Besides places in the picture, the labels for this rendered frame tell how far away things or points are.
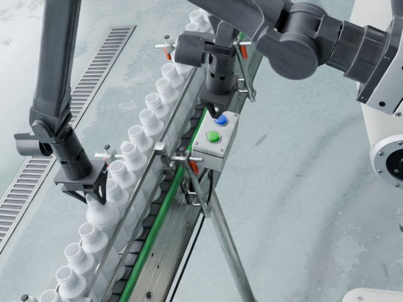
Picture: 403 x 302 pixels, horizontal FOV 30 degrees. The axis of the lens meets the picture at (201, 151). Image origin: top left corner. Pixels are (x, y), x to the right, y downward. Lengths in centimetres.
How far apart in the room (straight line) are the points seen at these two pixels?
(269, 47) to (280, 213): 198
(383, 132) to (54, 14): 64
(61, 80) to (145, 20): 314
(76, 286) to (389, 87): 77
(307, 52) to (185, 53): 51
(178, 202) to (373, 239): 120
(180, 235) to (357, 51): 92
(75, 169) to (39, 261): 180
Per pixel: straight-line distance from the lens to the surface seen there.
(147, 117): 182
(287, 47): 113
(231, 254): 238
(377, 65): 113
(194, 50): 158
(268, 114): 353
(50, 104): 142
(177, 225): 189
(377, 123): 143
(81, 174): 155
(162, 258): 183
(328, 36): 113
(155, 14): 451
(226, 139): 178
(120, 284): 171
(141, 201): 177
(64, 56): 133
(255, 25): 115
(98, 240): 162
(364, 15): 136
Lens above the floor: 226
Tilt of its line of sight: 41 degrees down
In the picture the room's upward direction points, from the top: 20 degrees counter-clockwise
